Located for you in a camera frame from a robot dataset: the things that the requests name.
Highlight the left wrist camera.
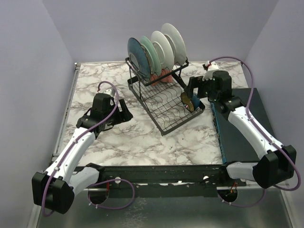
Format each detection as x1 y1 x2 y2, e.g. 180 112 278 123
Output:
99 88 116 97

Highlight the black wire dish rack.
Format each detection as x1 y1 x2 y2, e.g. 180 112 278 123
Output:
125 57 205 136

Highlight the red plate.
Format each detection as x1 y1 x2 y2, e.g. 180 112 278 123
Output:
161 23 187 66

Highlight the dark bowl cream inside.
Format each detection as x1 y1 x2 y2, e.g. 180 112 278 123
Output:
180 92 200 113

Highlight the pink printed coffee mug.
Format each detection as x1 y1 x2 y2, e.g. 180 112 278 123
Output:
150 74 160 86

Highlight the blue network switch box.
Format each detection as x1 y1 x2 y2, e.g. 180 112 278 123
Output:
211 88 284 163

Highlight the white plate lettered rim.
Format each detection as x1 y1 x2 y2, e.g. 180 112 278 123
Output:
151 31 174 70

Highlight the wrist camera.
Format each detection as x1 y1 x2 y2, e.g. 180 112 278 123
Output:
203 61 219 81
99 88 116 97

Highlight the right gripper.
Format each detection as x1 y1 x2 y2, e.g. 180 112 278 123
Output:
184 76 219 102

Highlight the plain pink mug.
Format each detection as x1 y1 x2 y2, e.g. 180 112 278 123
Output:
161 69 173 83

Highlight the blue ceramic plate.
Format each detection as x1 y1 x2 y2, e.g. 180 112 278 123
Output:
127 38 151 81

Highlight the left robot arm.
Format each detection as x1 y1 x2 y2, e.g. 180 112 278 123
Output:
31 93 133 214

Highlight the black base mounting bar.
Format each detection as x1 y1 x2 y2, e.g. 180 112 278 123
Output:
71 163 258 198

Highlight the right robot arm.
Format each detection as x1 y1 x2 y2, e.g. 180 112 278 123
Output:
184 70 296 189

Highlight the light blue floral plate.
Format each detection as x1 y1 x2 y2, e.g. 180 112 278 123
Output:
140 36 162 76

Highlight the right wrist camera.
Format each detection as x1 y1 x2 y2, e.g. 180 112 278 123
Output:
203 61 219 81

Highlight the left aluminium rail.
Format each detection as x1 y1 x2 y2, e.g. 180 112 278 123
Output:
51 63 81 161

